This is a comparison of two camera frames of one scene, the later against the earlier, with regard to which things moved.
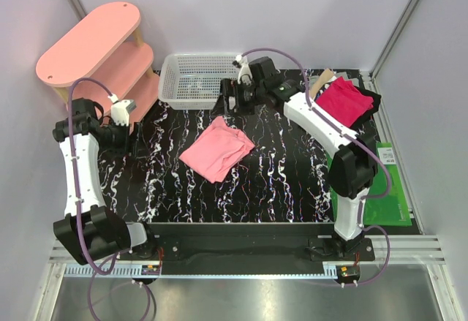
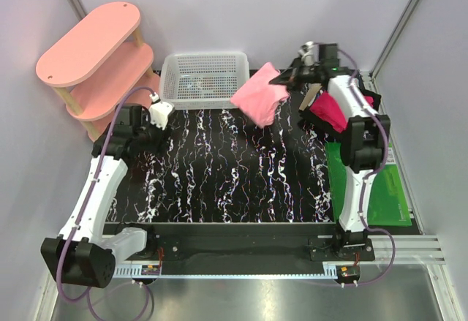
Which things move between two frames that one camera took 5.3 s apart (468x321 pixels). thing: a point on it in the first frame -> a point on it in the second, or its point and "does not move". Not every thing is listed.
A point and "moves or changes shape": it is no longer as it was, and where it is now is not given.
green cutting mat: x=392 y=210 does not move
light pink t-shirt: x=219 y=151 moves or changes shape
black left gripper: x=135 y=147 -> x=161 y=145
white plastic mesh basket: x=190 y=81 does not move
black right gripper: x=232 y=89 -> x=289 y=78
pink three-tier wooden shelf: x=106 y=55 does not move
